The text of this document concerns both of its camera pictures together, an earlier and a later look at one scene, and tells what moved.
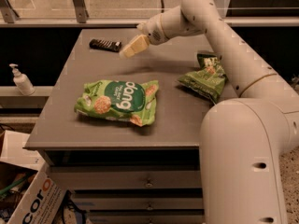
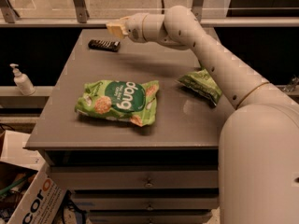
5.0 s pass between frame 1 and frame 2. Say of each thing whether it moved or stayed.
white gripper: moved
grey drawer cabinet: stayed
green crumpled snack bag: stayed
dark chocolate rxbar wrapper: stayed
